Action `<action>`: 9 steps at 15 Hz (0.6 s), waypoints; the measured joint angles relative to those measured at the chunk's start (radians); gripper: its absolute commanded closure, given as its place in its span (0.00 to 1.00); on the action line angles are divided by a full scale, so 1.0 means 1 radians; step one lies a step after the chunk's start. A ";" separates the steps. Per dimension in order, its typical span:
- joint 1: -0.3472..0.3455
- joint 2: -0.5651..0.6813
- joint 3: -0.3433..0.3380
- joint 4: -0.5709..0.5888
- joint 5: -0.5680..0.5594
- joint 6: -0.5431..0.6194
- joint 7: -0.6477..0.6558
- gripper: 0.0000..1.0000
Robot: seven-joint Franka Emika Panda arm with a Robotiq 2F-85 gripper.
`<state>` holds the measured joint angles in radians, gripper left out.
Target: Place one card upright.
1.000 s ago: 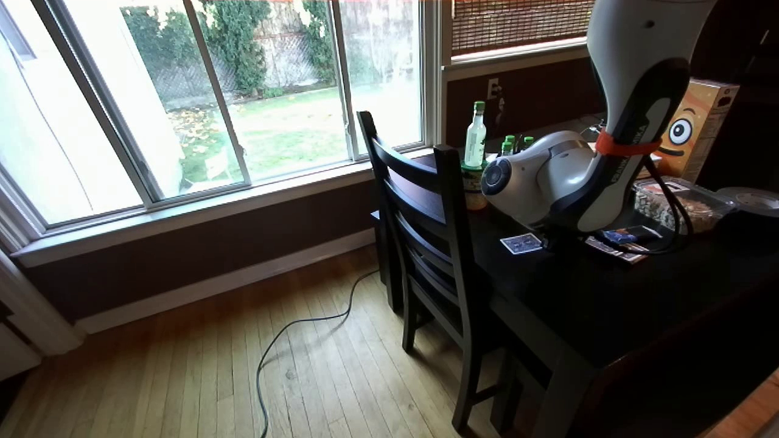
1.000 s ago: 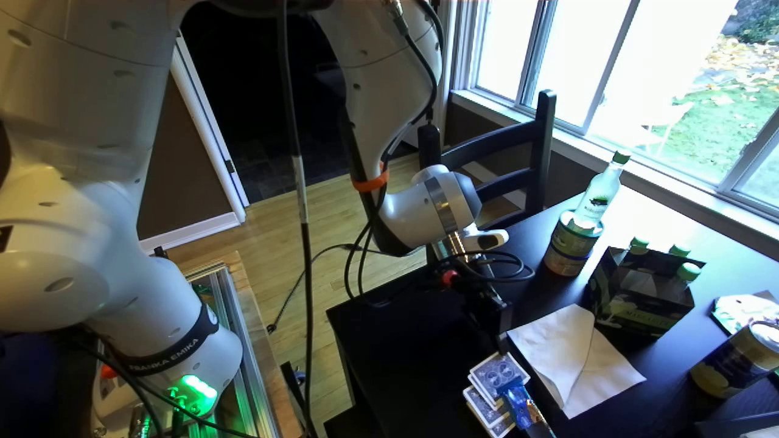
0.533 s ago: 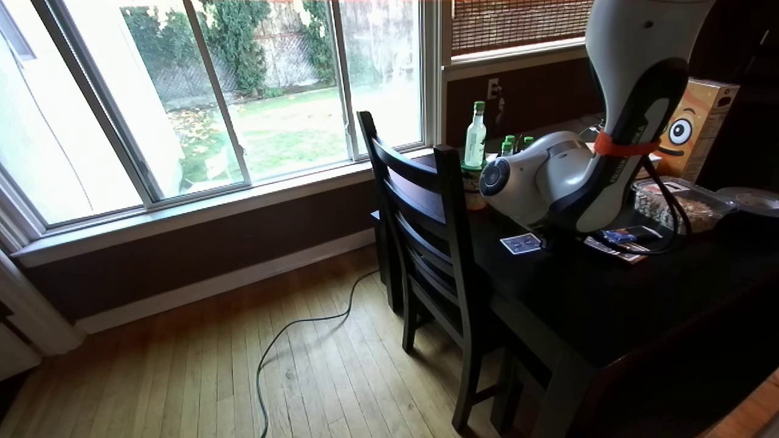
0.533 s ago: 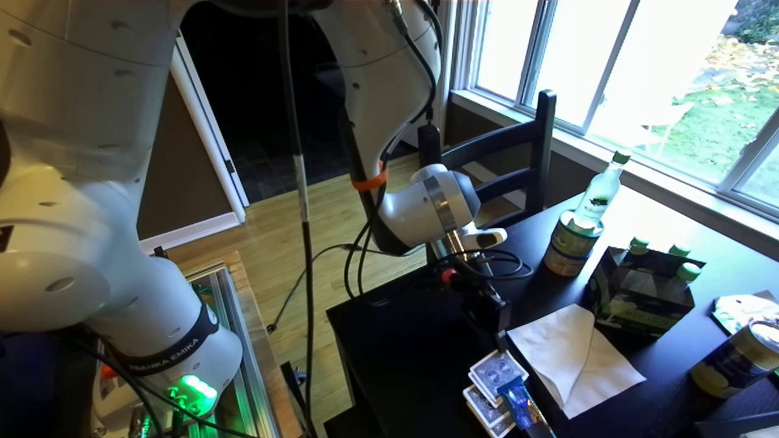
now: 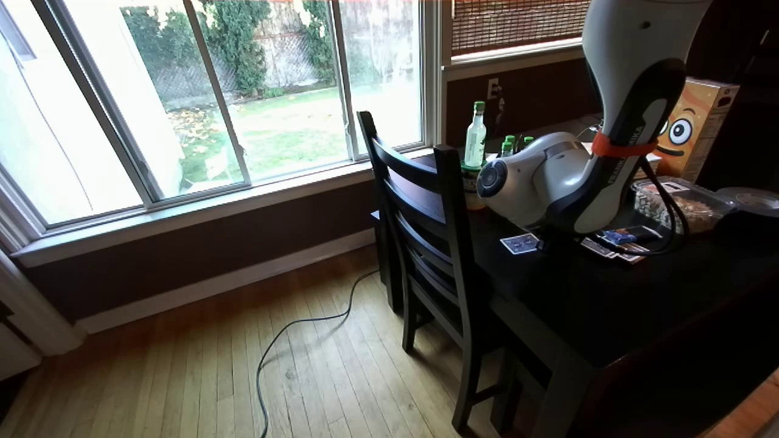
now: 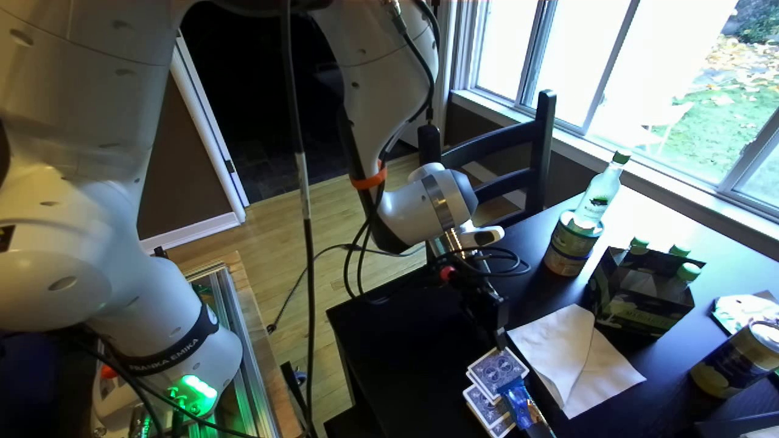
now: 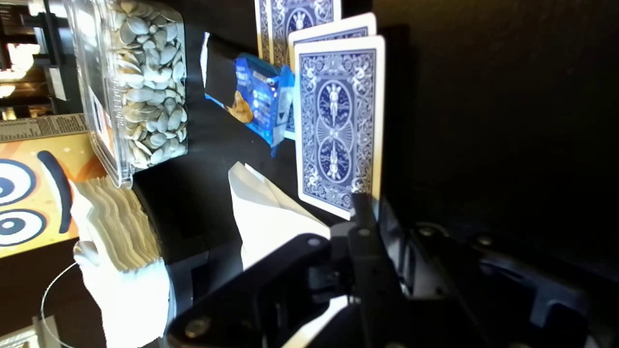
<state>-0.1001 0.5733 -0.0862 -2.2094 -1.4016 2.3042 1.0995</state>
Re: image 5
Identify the ten of spades playing card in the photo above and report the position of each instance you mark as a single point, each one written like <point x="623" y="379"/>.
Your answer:
<point x="597" y="248"/>

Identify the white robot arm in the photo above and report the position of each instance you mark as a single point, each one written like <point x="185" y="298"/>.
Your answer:
<point x="536" y="173"/>

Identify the blue-backed playing card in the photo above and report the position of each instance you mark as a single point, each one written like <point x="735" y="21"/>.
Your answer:
<point x="532" y="241"/>
<point x="513" y="243"/>
<point x="633" y="253"/>

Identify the dark wooden ladder-back chair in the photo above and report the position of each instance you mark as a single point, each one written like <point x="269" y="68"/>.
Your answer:
<point x="421" y="209"/>

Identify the small green glass bottle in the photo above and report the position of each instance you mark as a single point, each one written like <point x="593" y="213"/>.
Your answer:
<point x="508" y="145"/>
<point x="526" y="139"/>

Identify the bamboo window blind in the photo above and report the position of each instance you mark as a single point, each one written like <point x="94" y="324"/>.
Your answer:
<point x="519" y="23"/>

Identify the clear plastic container of seeds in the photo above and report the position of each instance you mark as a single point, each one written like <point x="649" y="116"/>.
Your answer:
<point x="698" y="207"/>

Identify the cardboard box with cartoon face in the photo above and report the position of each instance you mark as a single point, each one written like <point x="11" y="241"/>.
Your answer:
<point x="698" y="123"/>

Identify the clear round plastic lid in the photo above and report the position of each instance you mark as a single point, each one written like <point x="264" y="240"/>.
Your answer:
<point x="750" y="201"/>

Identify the large white window frame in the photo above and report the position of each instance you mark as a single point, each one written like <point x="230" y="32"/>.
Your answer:
<point x="150" y="197"/>

